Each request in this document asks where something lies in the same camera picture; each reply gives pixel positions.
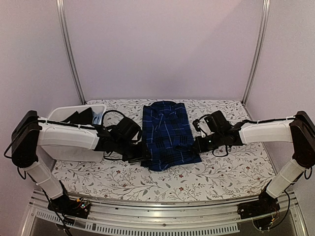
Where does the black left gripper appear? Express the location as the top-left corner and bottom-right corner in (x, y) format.
(115, 139), (152, 164)

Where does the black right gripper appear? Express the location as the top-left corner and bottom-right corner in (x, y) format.
(191, 131), (224, 154)

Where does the blue plaid long sleeve shirt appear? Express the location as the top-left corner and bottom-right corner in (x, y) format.
(141, 101), (201, 172)

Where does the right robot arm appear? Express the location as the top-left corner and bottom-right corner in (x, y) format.
(192, 111), (315, 214)

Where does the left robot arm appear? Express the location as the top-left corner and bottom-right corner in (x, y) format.
(3, 110), (151, 213)

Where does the light blue denim shirt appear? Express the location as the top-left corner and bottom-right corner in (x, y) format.
(92, 110), (104, 125)

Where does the black shirt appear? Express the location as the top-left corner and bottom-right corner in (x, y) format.
(62, 108), (94, 124)

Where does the white plastic bin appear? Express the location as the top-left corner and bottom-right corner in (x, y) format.
(38, 104), (106, 162)

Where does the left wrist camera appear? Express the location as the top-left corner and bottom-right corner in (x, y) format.
(116, 117), (142, 143)

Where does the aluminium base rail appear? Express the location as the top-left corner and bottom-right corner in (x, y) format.
(21, 190), (310, 236)

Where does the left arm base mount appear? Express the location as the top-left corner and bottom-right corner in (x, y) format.
(48, 195), (91, 219)

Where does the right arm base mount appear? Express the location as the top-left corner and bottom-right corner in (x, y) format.
(237, 195), (280, 231)

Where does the right aluminium frame post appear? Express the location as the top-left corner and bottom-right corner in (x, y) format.
(242, 0), (270, 106)

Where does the aluminium frame post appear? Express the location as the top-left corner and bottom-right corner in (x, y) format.
(242, 0), (270, 106)
(56, 0), (86, 105)

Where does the left aluminium frame post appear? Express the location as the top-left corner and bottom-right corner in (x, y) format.
(56, 0), (86, 105)

